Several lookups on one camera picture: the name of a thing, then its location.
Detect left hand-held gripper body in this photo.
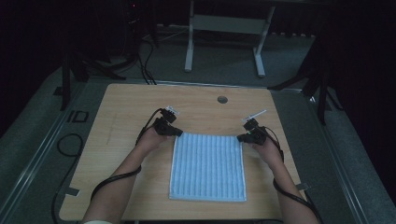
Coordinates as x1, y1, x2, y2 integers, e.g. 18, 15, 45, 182
152, 105, 180, 136

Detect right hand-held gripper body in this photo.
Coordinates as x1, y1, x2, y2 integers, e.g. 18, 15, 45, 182
242, 108, 268, 146

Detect blue striped towel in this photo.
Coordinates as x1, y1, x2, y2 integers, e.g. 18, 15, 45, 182
168, 132, 248, 203

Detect person's left hand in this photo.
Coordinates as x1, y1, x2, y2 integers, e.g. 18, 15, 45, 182
134, 125, 172, 156

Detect person's right hand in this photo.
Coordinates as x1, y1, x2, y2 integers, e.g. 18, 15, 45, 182
250, 141, 284, 172

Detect black metal stand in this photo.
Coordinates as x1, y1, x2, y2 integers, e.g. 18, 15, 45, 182
53, 50, 127, 112
267, 36, 345, 126

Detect dark equipment tower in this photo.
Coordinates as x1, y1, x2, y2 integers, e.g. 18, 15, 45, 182
120, 0, 161, 49

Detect black cables on floor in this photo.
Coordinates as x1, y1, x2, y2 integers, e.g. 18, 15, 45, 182
136, 39, 158, 86

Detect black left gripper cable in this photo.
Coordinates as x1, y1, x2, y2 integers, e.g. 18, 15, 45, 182
90, 107, 164, 203

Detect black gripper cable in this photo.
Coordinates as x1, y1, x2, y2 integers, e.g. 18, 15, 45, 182
262, 125, 325, 224
90, 107, 164, 203

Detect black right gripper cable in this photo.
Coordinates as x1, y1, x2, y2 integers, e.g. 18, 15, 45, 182
262, 125, 325, 224

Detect metal floor rail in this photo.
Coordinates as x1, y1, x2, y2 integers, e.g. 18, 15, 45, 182
0, 81, 90, 224
303, 90, 373, 224

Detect black looped floor cable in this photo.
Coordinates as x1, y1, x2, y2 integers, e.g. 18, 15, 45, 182
56, 133, 84, 158

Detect white desk frame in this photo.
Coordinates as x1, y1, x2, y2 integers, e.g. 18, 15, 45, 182
184, 0, 276, 78

